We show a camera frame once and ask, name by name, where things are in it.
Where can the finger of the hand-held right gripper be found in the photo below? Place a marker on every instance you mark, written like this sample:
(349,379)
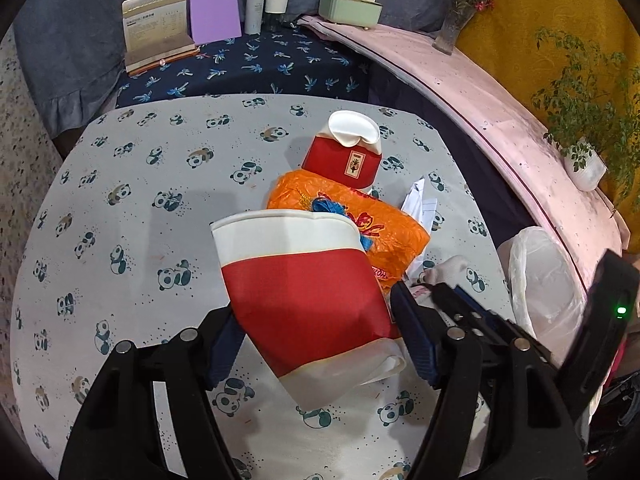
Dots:
(500,322)
(450,305)

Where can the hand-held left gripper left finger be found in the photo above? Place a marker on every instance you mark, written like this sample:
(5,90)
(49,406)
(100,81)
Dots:
(225,345)

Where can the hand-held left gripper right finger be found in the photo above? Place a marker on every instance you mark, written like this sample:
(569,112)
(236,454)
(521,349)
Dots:
(415,330)

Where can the white sock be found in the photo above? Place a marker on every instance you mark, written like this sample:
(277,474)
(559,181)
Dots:
(450,267)

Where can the bin with white plastic bag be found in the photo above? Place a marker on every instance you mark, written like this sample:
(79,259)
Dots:
(540,270)

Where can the red and white paper cup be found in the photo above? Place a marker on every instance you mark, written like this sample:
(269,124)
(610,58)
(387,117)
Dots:
(300,300)

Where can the white crumpled paper sheets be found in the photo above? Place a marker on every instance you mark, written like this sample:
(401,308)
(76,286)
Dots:
(422,207)

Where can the green plant in white pot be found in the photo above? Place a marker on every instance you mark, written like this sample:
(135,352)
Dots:
(587,172)

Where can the panda printed tablecloth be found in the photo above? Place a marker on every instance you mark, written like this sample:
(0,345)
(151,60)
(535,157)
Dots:
(125,210)

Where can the orange plastic bag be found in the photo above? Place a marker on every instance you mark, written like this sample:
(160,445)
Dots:
(310,192)

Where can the dark purple cloth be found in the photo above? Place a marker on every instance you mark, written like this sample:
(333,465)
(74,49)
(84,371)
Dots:
(450,130)

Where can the red paper cup with label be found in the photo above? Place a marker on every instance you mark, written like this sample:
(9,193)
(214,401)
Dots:
(335,160)

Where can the pink tablecloth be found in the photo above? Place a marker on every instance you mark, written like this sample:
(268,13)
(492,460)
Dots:
(500,90)

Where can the glass vase with pink flowers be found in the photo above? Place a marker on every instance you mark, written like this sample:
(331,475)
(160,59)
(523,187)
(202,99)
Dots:
(450,35)

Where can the navy printed cloth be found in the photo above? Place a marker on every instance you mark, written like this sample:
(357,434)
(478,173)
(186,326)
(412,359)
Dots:
(250,65)

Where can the wooden stand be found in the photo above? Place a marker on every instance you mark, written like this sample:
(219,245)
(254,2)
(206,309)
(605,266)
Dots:
(160,62)

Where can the green tissue box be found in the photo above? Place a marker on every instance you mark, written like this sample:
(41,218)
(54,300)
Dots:
(350,10)

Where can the cream booklet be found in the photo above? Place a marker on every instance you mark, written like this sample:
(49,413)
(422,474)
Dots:
(155,25)

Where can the purple card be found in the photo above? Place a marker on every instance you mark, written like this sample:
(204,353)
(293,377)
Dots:
(215,15)

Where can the grey tube bottle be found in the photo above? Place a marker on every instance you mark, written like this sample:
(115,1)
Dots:
(254,12)

